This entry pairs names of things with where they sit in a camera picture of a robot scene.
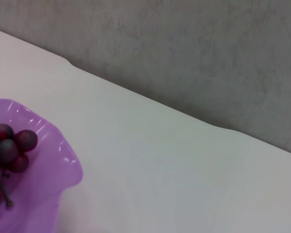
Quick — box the dark red grape bunch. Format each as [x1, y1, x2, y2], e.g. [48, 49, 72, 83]
[0, 114, 38, 212]

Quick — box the purple wavy plastic bowl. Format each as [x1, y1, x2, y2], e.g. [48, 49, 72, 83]
[0, 97, 84, 233]

